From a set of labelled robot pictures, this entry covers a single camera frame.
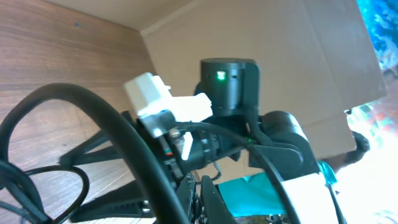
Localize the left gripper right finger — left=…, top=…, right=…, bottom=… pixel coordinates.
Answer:
left=201, top=175, right=237, bottom=224

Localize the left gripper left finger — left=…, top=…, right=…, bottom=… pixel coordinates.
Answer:
left=176, top=173, right=196, bottom=223

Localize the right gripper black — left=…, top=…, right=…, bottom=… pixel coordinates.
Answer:
left=59, top=111, right=205, bottom=223

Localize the black cable bundle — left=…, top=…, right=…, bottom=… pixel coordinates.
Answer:
left=0, top=82, right=192, bottom=224

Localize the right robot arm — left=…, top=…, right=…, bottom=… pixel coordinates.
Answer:
left=60, top=58, right=345, bottom=223

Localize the person in teal shirt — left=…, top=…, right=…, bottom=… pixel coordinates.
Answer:
left=216, top=131, right=373, bottom=223

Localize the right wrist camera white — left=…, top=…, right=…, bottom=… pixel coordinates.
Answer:
left=123, top=72, right=214, bottom=161

